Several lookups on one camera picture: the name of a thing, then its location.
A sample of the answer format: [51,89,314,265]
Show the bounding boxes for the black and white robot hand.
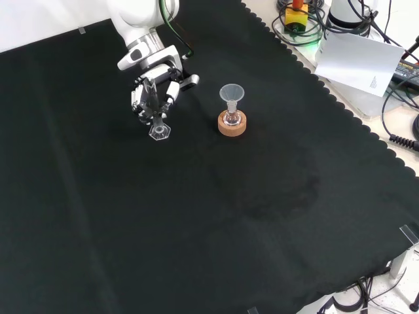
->
[130,63,200,127]

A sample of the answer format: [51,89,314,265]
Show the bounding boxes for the clear glass graduated cylinder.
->
[141,78,172,142]

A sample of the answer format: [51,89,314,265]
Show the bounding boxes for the clear plastic funnel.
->
[219,84,244,112]

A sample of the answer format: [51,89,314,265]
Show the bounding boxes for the small glass round-bottom flask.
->
[223,100,244,127]

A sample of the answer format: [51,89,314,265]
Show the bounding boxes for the black table cloth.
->
[0,0,419,314]

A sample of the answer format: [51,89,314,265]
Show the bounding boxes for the yellow stop button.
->
[283,0,310,34]

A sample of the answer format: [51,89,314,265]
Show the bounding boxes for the white paper sheet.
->
[314,32,406,98]

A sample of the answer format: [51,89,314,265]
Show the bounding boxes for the black power adapter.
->
[391,60,419,86]

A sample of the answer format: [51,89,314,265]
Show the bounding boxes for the green cable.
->
[158,0,196,61]

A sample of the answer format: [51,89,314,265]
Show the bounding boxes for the cork ring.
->
[217,110,247,138]

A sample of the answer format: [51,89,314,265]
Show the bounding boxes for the black coiled cable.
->
[380,87,419,150]

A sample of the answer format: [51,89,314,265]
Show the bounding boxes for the white table bracket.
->
[388,247,419,279]

